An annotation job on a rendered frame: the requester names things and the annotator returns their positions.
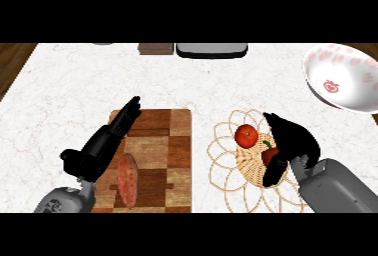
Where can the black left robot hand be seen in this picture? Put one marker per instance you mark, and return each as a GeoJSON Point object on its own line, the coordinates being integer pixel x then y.
{"type": "Point", "coordinates": [101, 146]}

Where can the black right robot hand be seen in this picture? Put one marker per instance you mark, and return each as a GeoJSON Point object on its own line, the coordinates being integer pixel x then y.
{"type": "Point", "coordinates": [290, 140]}

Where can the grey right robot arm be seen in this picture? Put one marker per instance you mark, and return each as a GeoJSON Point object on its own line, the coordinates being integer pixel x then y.
{"type": "Point", "coordinates": [334, 188]}

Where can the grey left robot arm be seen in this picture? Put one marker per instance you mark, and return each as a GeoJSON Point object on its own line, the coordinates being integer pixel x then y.
{"type": "Point", "coordinates": [67, 198]}

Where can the red bell pepper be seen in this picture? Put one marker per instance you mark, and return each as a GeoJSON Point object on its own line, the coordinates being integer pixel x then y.
{"type": "Point", "coordinates": [268, 155]}

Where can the white bowl with pink print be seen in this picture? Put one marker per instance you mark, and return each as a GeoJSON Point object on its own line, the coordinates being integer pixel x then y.
{"type": "Point", "coordinates": [345, 80]}

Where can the red tomato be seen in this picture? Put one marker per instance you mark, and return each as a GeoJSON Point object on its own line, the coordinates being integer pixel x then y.
{"type": "Point", "coordinates": [246, 135]}

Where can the brown checkered wooden cutting board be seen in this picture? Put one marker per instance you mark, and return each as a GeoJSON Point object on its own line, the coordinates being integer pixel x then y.
{"type": "Point", "coordinates": [153, 160]}

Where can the reddish-brown sausage slice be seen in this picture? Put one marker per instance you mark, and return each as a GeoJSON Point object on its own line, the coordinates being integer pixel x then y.
{"type": "Point", "coordinates": [128, 180]}

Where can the brown wooden block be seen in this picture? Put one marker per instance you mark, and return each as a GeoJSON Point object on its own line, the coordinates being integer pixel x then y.
{"type": "Point", "coordinates": [156, 48]}

